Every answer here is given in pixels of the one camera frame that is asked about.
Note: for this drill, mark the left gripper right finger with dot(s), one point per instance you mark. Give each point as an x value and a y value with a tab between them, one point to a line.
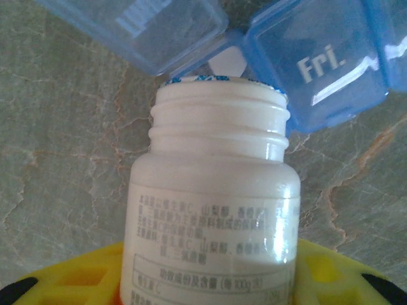
343	279

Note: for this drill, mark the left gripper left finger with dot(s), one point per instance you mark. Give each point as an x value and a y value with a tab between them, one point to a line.
63	282

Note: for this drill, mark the white pill bottle orange label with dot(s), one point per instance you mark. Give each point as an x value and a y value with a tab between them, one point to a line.
210	178

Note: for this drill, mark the blue weekly pill organizer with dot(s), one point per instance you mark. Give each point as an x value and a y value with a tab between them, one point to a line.
318	47

